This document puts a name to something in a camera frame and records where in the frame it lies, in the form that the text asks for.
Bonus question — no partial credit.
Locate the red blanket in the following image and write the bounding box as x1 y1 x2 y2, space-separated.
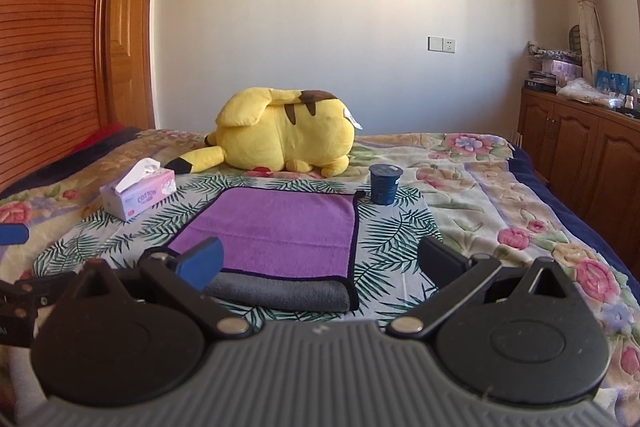
70 122 125 154

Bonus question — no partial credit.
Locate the blue photo card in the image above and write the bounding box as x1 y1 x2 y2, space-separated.
594 69 631 96

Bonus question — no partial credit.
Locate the stack of boxes and books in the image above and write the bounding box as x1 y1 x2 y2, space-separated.
524 41 582 93

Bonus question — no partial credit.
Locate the wooden door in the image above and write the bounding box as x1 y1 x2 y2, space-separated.
104 0 155 129

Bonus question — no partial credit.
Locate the wooden low cabinet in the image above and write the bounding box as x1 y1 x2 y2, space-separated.
518 88 639 272

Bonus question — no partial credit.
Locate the pink tissue box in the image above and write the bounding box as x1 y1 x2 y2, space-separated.
100 157 177 222

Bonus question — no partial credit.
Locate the clear plastic bag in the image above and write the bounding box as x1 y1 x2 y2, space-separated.
556 78 623 109

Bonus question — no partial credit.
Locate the yellow plush toy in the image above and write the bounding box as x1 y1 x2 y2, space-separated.
165 88 361 178

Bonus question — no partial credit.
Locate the white wall switch socket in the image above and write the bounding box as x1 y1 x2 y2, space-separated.
426 36 456 53

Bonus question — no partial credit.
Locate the dark blue cup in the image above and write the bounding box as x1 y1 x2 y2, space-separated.
369 164 404 206

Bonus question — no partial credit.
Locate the purple grey microfiber towel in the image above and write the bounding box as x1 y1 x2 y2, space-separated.
166 187 364 313

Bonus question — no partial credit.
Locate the floral bed quilt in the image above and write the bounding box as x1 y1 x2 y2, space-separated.
1 130 639 426

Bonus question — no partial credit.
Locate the wooden slatted wardrobe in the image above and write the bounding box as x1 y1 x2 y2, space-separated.
1 0 103 186

